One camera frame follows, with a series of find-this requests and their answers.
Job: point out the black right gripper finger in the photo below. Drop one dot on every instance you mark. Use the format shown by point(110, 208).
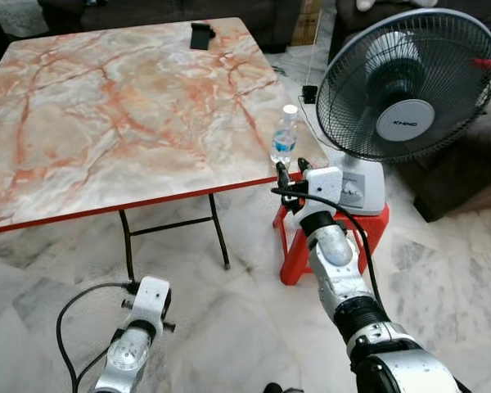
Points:
point(282, 174)
point(305, 166)

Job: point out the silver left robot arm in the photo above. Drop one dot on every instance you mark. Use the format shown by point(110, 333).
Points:
point(127, 360)

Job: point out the clear plastic water bottle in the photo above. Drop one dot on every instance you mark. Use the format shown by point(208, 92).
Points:
point(285, 139)

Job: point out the red plastic stool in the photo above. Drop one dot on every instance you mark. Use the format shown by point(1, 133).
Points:
point(293, 254)

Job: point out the black power adapter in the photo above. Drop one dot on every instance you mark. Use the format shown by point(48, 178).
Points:
point(309, 94)

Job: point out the grey table fan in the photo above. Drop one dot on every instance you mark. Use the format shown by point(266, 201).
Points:
point(405, 119)

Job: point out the brown cardboard box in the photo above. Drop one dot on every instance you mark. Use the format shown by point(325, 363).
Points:
point(308, 24)

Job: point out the dark long sofa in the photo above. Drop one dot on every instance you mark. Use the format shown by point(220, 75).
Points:
point(254, 16)

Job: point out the black phone stand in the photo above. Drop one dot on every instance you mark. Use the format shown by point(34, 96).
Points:
point(202, 37)

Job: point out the dark low sofa seat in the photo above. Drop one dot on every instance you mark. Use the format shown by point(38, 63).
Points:
point(466, 172)

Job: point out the black robot foot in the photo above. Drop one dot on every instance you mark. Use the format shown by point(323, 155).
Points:
point(272, 388)

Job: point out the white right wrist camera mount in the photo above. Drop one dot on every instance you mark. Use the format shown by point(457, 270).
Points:
point(327, 187)

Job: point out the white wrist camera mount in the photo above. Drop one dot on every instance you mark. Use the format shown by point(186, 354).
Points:
point(327, 187)
point(150, 303)

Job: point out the black folding table frame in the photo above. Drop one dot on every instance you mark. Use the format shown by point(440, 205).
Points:
point(129, 237)

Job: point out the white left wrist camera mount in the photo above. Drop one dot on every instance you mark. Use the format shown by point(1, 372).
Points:
point(150, 303)

